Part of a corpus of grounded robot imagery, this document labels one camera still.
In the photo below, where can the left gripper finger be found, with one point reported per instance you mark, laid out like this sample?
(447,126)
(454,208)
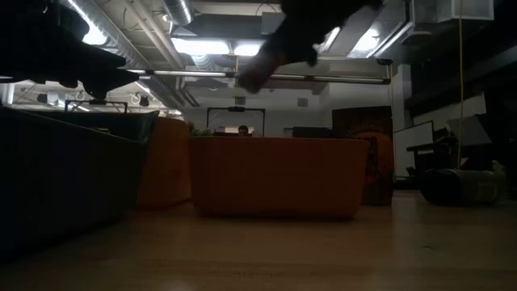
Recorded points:
(85,54)
(93,78)

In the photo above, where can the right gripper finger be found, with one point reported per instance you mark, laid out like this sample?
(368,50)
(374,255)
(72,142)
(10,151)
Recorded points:
(292,48)

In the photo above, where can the ceiling light panel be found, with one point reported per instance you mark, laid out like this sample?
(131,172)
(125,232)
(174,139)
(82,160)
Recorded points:
(200,46)
(246,50)

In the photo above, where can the dark monitor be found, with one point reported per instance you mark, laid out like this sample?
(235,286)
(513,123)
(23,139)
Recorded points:
(311,132)

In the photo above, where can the person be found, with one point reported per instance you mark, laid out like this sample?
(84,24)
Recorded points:
(243,130)

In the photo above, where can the lit monitor screen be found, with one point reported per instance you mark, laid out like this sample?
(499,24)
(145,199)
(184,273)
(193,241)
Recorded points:
(231,130)

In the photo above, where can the teal plastic bin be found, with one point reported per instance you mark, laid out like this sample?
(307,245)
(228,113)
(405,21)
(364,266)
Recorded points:
(60,182)

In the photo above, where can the large yellow plastic bin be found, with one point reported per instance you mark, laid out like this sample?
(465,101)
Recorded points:
(167,161)

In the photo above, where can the orange plastic bin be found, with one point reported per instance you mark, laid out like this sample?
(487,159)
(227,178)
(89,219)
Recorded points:
(274,178)

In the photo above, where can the white ceiling unit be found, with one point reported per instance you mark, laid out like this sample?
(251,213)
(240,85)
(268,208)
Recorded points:
(452,10)

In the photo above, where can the whiteboard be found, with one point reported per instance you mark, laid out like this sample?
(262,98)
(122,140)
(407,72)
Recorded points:
(412,149)

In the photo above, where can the dark desk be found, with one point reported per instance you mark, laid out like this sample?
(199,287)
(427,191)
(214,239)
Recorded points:
(432,147)

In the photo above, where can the green bottle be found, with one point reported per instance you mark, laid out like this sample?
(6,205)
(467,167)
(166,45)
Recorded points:
(499,167)

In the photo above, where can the wall vent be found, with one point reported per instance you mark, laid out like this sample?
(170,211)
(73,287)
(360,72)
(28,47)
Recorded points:
(240,100)
(302,102)

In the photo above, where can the black gantry frame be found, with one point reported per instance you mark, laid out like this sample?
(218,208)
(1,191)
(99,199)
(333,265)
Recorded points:
(236,109)

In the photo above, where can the silver round duct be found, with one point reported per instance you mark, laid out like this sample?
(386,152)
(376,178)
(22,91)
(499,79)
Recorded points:
(179,12)

